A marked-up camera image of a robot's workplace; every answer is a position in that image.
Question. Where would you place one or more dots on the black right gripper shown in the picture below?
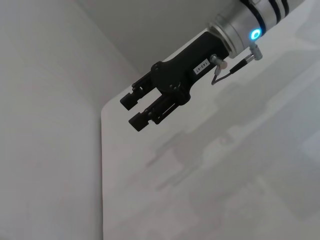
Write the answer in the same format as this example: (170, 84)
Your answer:
(182, 72)

